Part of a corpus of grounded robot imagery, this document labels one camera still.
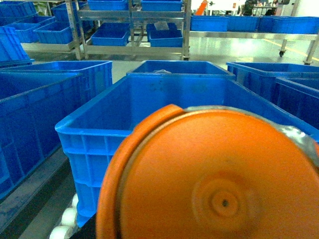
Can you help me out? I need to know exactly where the orange cylindrical cap 4680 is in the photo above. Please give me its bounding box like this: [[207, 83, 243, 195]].
[[96, 105, 319, 239]]

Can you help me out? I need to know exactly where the blue bin behind front bin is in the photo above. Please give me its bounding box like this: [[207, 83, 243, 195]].
[[126, 60, 235, 80]]

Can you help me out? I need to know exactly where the empty blue bin in front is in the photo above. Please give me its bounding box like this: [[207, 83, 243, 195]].
[[54, 75, 319, 228]]

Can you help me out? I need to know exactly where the large blue bin at left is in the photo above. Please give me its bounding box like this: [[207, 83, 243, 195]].
[[0, 60, 113, 198]]

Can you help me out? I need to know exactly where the blue bin at right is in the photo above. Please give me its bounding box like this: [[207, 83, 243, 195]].
[[226, 62, 319, 128]]

